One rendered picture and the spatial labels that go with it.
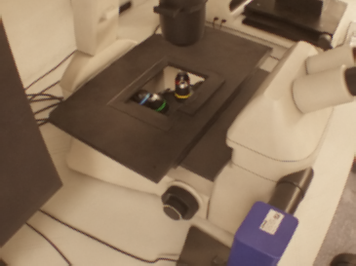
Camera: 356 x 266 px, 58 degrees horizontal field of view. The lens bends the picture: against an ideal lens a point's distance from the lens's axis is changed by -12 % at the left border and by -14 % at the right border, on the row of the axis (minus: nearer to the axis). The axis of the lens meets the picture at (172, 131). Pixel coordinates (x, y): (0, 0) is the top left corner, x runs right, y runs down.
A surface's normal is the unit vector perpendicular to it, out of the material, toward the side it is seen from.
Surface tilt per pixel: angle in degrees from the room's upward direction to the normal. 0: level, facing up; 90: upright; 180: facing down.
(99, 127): 0
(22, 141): 86
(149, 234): 0
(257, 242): 0
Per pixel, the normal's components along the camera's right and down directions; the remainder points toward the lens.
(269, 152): -0.56, 0.54
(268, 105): -0.41, -0.08
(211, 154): -0.02, -0.71
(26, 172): 0.82, 0.33
